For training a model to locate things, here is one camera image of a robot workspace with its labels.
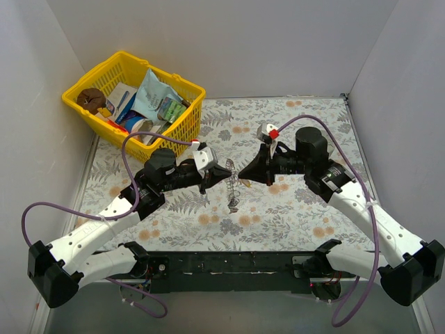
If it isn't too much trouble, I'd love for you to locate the yellow key tag with key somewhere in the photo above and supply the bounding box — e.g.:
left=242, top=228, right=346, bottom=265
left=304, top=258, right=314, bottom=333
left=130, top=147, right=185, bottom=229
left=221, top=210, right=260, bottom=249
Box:
left=240, top=179, right=251, bottom=188

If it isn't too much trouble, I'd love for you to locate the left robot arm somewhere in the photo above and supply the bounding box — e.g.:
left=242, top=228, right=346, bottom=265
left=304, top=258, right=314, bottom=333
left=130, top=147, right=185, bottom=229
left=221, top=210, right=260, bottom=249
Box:
left=27, top=147, right=232, bottom=308

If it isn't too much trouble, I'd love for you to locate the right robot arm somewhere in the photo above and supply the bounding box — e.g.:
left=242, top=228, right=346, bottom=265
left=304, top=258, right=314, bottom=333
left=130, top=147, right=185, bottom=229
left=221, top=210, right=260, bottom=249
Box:
left=238, top=123, right=444, bottom=306

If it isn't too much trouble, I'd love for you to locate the floral patterned table mat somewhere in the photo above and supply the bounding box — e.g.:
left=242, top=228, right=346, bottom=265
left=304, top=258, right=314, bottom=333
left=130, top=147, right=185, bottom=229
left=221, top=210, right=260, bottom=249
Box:
left=104, top=97, right=373, bottom=251

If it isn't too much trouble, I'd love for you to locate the grey brown pouch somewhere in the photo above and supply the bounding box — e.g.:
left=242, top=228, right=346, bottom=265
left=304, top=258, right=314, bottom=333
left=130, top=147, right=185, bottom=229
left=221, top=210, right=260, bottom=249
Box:
left=131, top=118, right=168, bottom=145

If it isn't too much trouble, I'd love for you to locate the green snack packet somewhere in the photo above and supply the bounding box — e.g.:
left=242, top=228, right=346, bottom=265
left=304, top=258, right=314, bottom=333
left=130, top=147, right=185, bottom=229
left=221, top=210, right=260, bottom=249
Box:
left=157, top=97, right=187, bottom=124

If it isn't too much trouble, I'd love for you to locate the light blue chips bag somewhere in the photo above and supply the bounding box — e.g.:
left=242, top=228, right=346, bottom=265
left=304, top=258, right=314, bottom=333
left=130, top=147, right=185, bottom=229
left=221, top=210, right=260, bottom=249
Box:
left=131, top=68, right=182, bottom=124

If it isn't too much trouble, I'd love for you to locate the white blue box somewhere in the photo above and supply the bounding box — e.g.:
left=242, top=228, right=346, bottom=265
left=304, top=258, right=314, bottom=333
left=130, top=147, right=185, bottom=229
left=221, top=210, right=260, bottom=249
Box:
left=105, top=82, right=138, bottom=123

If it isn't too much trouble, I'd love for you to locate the yellow plastic shopping basket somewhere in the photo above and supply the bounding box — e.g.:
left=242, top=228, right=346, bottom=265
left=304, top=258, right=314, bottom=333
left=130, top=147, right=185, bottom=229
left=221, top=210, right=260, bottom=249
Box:
left=62, top=51, right=206, bottom=161

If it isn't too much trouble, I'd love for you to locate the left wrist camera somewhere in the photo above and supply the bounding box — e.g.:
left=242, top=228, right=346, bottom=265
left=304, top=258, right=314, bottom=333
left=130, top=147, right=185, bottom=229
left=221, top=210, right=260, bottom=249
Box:
left=193, top=147, right=218, bottom=175

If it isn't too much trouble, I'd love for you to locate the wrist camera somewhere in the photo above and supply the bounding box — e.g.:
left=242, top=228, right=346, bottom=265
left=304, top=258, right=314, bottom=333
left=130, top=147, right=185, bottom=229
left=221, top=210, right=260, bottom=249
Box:
left=193, top=147, right=218, bottom=175
left=256, top=122, right=280, bottom=144

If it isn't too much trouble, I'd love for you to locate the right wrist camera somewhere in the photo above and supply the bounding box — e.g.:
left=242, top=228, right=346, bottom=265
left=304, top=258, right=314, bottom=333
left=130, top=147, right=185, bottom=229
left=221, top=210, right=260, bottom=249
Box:
left=256, top=122, right=280, bottom=144

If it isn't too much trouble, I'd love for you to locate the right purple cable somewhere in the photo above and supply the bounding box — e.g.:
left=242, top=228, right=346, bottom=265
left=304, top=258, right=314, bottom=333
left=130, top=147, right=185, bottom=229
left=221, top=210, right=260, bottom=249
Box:
left=277, top=114, right=380, bottom=328

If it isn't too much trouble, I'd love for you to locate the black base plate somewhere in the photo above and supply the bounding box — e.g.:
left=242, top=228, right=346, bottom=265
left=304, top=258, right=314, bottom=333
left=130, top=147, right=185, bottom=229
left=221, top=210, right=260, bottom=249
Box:
left=62, top=243, right=397, bottom=293

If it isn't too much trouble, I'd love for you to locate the aluminium frame rail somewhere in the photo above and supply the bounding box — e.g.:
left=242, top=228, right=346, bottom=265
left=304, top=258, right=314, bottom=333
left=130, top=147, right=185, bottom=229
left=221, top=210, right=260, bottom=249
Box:
left=27, top=252, right=435, bottom=334

